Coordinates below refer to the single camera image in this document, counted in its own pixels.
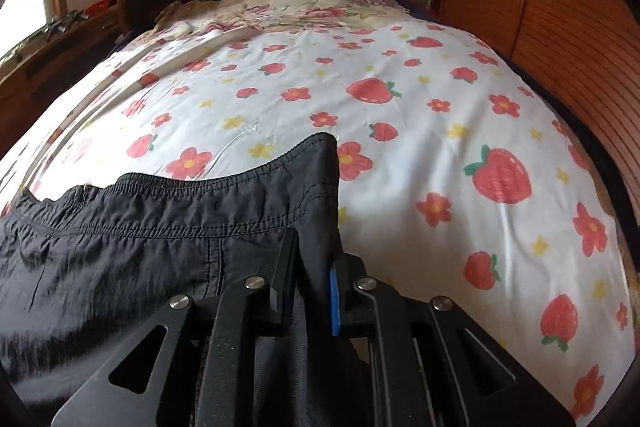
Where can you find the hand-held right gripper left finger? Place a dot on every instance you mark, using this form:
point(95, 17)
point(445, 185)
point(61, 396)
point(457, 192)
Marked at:
point(285, 279)

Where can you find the black jacket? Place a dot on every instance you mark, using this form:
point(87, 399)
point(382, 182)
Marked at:
point(150, 257)

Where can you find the floral quilt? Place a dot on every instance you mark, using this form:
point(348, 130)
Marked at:
point(280, 9)

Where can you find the strawberry print bed blanket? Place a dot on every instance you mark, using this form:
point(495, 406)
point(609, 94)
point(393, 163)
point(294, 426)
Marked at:
point(425, 147)

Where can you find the wooden slatted wardrobe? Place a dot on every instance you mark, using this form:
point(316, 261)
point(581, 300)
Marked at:
point(550, 7)

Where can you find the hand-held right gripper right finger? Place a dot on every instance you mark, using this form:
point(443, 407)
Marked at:
point(334, 307)

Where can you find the long wooden desk cabinet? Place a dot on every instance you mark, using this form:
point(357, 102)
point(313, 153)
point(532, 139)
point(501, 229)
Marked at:
point(55, 57)

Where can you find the red bowl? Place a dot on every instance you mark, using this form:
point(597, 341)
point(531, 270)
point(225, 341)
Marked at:
point(96, 7)

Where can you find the window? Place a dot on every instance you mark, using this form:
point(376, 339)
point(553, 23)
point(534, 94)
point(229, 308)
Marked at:
point(22, 17)

